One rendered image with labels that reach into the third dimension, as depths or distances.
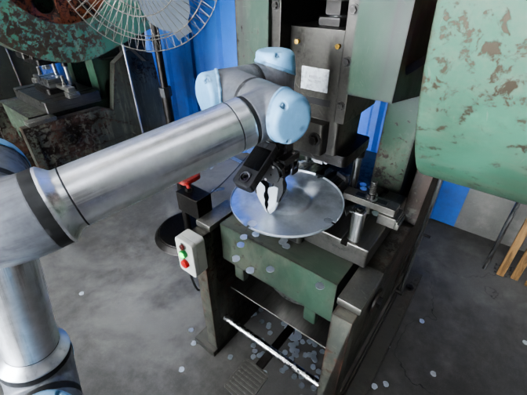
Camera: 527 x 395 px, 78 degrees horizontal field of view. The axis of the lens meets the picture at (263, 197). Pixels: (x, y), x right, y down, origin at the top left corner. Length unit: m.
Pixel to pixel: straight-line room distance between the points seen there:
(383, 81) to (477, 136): 0.29
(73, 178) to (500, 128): 0.46
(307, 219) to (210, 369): 0.84
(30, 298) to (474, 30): 0.67
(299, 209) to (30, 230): 0.57
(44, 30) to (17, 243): 1.48
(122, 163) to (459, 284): 1.74
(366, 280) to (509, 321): 1.10
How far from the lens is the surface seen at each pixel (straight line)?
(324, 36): 0.78
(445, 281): 1.91
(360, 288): 0.84
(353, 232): 0.84
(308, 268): 0.86
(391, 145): 1.05
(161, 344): 1.54
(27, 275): 0.62
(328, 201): 0.84
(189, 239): 0.98
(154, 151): 0.41
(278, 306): 1.20
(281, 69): 0.62
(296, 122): 0.47
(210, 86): 0.56
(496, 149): 0.46
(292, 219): 0.78
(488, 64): 0.39
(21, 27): 1.80
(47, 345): 0.73
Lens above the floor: 1.26
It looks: 34 degrees down
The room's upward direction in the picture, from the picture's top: straight up
